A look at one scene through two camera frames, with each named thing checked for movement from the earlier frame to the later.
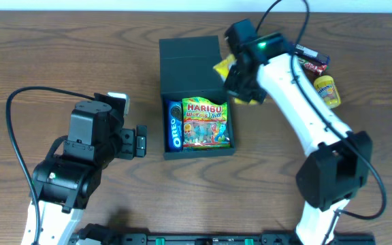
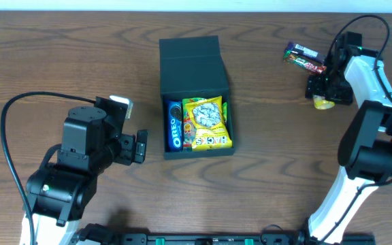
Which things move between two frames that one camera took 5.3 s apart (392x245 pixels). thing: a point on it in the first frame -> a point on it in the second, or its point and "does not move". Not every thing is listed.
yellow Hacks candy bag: (222, 69) -> (209, 130)
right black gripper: (236, 82) -> (319, 87)
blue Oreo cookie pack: (175, 126) does not move
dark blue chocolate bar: (311, 54) does not move
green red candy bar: (318, 69) does not move
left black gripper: (128, 144) does not move
